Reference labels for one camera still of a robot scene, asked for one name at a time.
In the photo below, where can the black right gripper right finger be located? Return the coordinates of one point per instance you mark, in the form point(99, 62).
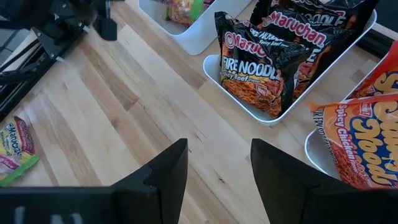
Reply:
point(280, 186)

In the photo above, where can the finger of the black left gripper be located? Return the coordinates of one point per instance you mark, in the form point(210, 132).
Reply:
point(107, 29)

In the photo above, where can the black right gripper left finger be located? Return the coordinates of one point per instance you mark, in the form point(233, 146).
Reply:
point(169, 177)

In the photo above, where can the lime chili shrimp ramen pack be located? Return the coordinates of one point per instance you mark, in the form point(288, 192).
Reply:
point(15, 149)
point(183, 11)

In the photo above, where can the orange saucy noods pack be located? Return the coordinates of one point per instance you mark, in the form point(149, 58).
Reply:
point(363, 140)
point(382, 81)

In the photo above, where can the black fire noodle pack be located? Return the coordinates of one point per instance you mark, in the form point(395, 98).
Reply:
point(311, 37)
point(255, 71)
point(342, 12)

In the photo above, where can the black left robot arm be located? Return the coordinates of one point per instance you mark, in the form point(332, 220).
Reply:
point(37, 9)

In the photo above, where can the white plastic bin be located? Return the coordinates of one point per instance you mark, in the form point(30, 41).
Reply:
point(211, 70)
point(199, 37)
point(317, 155)

